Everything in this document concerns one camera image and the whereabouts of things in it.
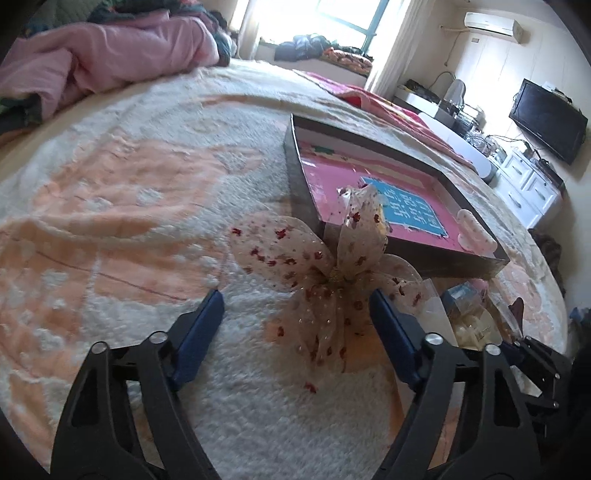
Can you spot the dark brown hair clip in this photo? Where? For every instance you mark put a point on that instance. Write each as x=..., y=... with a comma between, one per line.
x=518, y=311

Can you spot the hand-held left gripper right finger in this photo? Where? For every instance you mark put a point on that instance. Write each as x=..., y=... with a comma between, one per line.
x=392, y=332

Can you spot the cream and orange bed blanket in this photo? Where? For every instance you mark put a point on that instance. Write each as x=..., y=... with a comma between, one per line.
x=138, y=207

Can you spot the colourful patterned cushion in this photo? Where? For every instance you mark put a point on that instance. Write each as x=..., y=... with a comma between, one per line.
x=346, y=60

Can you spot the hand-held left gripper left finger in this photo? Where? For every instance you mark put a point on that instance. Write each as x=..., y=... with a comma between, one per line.
x=198, y=332

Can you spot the black television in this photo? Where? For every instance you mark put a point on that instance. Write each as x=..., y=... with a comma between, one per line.
x=547, y=120

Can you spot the window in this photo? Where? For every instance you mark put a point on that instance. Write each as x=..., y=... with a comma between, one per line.
x=318, y=18

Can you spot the white curtain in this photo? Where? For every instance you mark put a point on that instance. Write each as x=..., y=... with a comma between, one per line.
x=390, y=41

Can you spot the clear packet with yellow item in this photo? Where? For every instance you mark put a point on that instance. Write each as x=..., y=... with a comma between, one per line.
x=473, y=323

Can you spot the white drawer cabinet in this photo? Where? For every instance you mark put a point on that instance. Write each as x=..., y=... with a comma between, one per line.
x=526, y=184

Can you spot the pink quilt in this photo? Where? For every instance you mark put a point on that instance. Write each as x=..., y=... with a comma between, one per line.
x=115, y=50

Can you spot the white air conditioner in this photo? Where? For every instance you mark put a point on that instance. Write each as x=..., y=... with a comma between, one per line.
x=491, y=25

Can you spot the pile of dark clothes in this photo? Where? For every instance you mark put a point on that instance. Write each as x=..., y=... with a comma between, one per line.
x=302, y=46

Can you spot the pink floral blanket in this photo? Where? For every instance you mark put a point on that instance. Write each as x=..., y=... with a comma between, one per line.
x=392, y=110

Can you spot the dark cardboard box pink inside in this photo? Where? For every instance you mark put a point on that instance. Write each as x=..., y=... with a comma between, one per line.
x=369, y=194

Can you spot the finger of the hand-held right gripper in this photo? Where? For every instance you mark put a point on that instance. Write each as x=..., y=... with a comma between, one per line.
x=547, y=404
x=540, y=355

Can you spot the pink and white hair clip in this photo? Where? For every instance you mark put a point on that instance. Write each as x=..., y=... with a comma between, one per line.
x=475, y=233

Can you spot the spotted mesh hair bow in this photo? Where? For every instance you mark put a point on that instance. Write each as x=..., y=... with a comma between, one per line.
x=323, y=258

